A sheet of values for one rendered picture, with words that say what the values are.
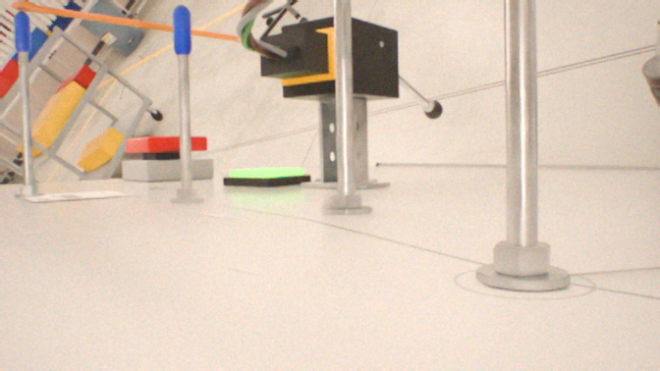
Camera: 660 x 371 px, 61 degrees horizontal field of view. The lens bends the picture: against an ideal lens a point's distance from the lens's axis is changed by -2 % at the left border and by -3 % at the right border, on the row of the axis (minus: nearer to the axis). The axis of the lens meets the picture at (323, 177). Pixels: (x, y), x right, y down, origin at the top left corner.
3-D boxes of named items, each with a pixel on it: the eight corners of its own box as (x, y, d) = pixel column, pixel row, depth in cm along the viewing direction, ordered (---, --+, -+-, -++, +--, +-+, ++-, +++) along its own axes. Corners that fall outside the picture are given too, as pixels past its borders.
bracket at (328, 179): (390, 185, 32) (388, 96, 32) (366, 188, 30) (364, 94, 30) (325, 185, 35) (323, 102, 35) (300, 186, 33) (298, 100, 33)
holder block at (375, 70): (400, 98, 33) (398, 29, 33) (344, 92, 29) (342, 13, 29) (341, 103, 36) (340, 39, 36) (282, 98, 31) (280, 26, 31)
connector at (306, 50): (359, 78, 31) (358, 41, 31) (302, 70, 27) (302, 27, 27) (316, 83, 33) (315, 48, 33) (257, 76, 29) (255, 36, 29)
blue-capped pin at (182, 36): (211, 200, 25) (205, 5, 25) (185, 203, 24) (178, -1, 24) (190, 199, 26) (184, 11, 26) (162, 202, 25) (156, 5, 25)
